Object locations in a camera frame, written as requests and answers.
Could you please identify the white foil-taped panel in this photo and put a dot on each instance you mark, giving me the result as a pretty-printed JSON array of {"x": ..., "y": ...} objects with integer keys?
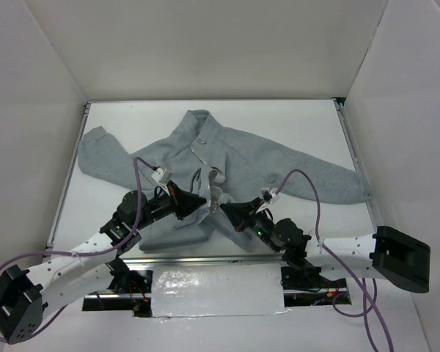
[{"x": 217, "y": 290}]

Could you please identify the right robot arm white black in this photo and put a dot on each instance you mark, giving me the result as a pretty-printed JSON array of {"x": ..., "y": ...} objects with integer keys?
[{"x": 386, "y": 254}]

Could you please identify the grey zip-up jacket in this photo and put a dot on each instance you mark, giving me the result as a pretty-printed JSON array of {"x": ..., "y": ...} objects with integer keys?
[{"x": 223, "y": 165}]

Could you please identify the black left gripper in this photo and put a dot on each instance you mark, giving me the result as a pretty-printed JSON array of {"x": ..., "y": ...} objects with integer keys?
[{"x": 176, "y": 202}]

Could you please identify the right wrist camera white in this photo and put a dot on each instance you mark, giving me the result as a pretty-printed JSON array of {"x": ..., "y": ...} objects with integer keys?
[{"x": 269, "y": 197}]

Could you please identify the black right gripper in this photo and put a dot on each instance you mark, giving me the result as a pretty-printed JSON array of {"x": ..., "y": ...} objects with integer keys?
[{"x": 246, "y": 213}]

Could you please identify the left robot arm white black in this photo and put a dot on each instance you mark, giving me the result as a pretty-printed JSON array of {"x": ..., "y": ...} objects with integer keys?
[{"x": 28, "y": 296}]

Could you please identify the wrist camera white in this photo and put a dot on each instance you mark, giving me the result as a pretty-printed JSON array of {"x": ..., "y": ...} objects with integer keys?
[
  {"x": 269, "y": 197},
  {"x": 162, "y": 175}
]

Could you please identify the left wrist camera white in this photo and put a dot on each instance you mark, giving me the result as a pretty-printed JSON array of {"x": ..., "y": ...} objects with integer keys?
[{"x": 162, "y": 175}]

